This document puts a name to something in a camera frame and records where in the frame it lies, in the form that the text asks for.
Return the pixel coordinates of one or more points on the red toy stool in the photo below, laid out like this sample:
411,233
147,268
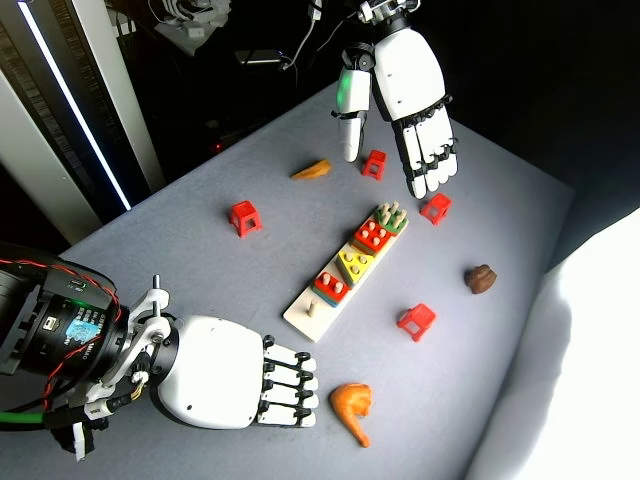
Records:
245,217
436,207
416,321
375,164

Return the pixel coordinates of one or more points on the brown toy cake piece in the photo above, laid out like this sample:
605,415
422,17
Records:
480,279

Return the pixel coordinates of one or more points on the white backdrop cloth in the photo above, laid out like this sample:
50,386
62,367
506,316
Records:
575,375

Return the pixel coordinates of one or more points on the LED light strip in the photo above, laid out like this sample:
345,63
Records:
74,105

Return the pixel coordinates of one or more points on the white plastic bracket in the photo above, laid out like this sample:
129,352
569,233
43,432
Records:
190,32

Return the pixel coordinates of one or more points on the red rectangular layered block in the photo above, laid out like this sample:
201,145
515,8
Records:
331,286

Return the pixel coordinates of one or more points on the yellow triangular layered block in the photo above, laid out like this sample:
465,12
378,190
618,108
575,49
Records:
356,264

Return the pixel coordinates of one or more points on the grey table cloth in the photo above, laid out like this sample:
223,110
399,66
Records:
200,280

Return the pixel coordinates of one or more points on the orange toy chicken leg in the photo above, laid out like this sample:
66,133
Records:
350,400

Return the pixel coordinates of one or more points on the orange toy bread wedge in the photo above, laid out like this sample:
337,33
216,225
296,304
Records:
312,171

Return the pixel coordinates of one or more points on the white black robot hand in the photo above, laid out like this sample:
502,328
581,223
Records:
210,370
410,75

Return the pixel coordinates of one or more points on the white frame beam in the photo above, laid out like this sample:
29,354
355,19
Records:
45,175

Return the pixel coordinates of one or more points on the red square layered block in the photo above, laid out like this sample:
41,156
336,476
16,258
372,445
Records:
370,236

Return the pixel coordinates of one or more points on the green cross-shaped block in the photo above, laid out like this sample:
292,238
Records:
400,225

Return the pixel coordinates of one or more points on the white frame pillar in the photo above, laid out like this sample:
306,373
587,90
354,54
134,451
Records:
127,100

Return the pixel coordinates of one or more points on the black flat device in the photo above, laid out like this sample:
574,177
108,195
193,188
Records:
260,56

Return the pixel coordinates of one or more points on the wooden shape sorter board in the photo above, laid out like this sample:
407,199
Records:
320,325

